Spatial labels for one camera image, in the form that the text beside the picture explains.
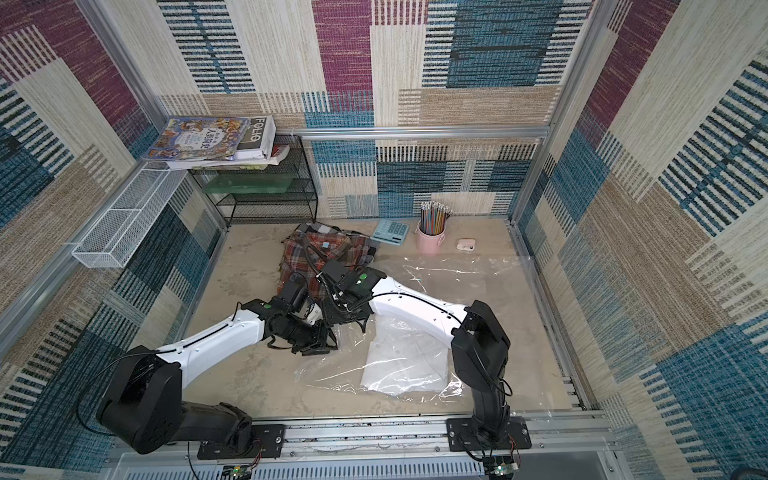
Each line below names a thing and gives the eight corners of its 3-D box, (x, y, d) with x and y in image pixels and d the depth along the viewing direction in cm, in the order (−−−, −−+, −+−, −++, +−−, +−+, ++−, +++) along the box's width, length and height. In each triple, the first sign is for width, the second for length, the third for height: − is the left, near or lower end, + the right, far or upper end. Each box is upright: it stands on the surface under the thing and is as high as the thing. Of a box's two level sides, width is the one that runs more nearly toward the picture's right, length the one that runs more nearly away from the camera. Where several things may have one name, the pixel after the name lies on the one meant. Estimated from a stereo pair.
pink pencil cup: (410, 251, 112) (412, 234, 105) (417, 238, 116) (419, 220, 109) (436, 260, 109) (439, 242, 102) (442, 246, 114) (445, 228, 106)
